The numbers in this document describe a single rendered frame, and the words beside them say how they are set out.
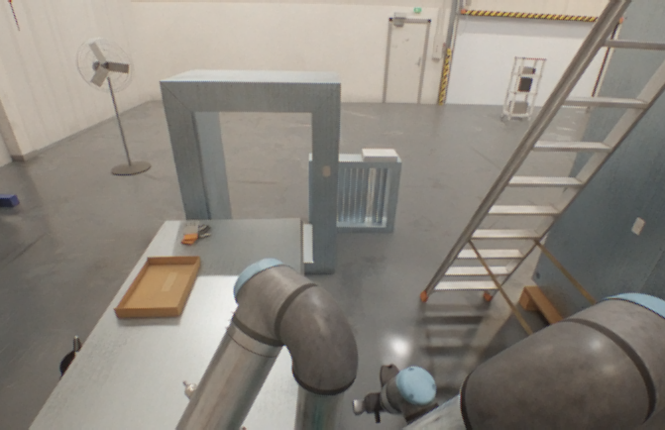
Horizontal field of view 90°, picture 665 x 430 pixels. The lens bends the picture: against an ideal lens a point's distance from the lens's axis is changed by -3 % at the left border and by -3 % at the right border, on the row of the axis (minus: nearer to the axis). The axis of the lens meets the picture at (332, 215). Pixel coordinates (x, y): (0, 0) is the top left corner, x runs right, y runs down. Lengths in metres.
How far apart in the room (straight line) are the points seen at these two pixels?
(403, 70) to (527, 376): 10.19
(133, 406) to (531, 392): 1.42
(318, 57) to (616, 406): 10.03
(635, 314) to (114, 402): 1.58
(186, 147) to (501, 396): 2.51
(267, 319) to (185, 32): 10.36
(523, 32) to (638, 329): 11.33
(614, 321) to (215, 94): 2.38
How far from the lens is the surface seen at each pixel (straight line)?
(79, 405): 1.72
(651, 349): 0.47
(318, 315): 0.58
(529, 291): 3.07
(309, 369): 0.60
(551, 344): 0.43
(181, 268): 2.19
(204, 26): 10.64
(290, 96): 2.44
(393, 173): 3.39
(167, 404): 1.58
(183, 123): 2.65
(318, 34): 10.19
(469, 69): 11.17
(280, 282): 0.63
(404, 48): 10.42
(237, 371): 0.68
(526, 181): 1.91
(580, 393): 0.42
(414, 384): 0.95
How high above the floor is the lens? 1.89
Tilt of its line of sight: 29 degrees down
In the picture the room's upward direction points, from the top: 1 degrees clockwise
